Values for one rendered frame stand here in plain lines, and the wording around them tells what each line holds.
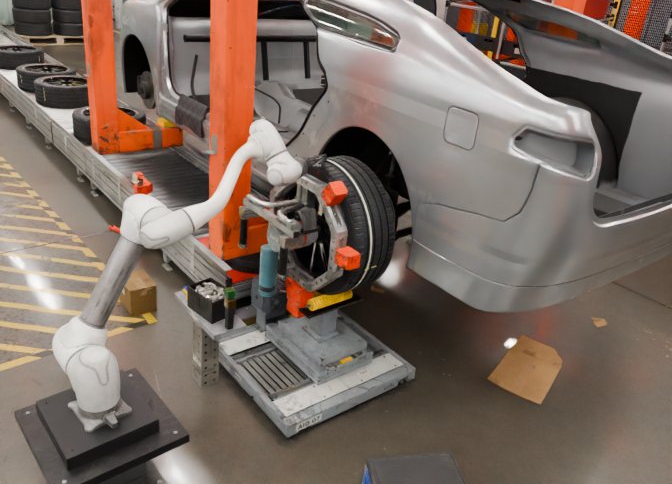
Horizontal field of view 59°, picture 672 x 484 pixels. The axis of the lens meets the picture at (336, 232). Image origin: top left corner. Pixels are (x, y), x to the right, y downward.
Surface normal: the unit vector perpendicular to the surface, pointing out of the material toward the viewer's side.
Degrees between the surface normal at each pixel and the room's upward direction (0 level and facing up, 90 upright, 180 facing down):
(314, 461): 0
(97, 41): 90
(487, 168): 90
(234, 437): 0
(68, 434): 3
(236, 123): 90
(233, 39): 90
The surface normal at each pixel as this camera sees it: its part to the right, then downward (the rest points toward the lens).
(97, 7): 0.61, 0.38
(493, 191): -0.77, 0.19
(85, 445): 0.11, -0.89
